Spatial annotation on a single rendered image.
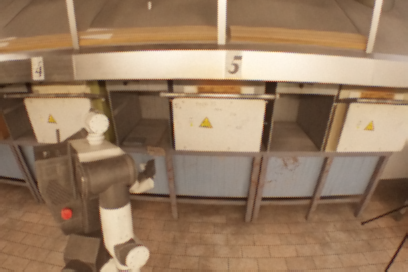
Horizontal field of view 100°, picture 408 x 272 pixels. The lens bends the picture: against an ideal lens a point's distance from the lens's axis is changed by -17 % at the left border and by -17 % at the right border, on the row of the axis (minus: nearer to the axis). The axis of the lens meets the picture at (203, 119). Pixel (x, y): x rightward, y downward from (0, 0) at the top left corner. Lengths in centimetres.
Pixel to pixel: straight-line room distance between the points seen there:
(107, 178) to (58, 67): 99
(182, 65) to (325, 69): 78
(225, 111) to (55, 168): 102
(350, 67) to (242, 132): 77
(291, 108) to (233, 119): 102
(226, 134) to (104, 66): 89
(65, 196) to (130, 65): 75
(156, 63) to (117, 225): 81
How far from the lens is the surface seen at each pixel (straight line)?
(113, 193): 61
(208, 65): 111
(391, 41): 168
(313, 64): 123
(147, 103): 224
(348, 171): 225
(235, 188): 199
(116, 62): 124
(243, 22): 133
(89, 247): 87
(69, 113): 176
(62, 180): 74
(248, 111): 139
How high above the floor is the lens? 174
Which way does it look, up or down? 24 degrees down
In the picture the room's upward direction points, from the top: straight up
